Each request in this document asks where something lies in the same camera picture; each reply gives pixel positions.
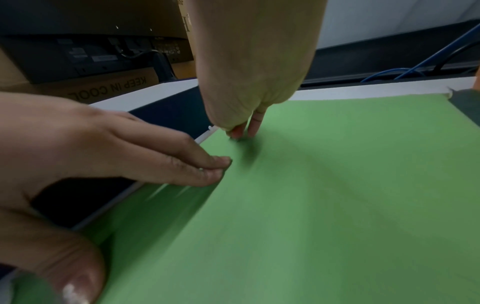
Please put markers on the person's left hand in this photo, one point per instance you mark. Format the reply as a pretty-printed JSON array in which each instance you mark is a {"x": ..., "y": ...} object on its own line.
[{"x": 75, "y": 148}]

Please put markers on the person's right hand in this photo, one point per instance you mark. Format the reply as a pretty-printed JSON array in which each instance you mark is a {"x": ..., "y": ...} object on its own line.
[{"x": 255, "y": 59}]

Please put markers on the white tray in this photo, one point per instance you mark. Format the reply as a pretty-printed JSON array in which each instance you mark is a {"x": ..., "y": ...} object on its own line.
[{"x": 168, "y": 112}]

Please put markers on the green folder with dark spine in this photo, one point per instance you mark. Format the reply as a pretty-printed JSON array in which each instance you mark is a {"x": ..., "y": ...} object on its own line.
[{"x": 300, "y": 207}]

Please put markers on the brown cardboard box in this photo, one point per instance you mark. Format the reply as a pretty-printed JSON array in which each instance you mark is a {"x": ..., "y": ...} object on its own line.
[{"x": 105, "y": 86}]

